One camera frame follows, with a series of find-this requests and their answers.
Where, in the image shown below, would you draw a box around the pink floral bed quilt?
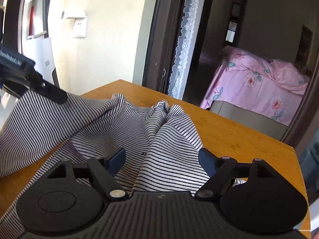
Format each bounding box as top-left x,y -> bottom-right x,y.
200,46 -> 310,126

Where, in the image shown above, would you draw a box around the black white striped garment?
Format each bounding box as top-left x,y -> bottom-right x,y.
0,89 -> 246,239

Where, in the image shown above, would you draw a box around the white lace door curtain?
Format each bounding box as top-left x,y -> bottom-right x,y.
168,0 -> 205,100

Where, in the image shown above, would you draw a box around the white wall switch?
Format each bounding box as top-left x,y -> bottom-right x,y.
73,16 -> 88,38

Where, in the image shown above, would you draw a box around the grey bed frame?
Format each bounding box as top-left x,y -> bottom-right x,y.
210,101 -> 288,140

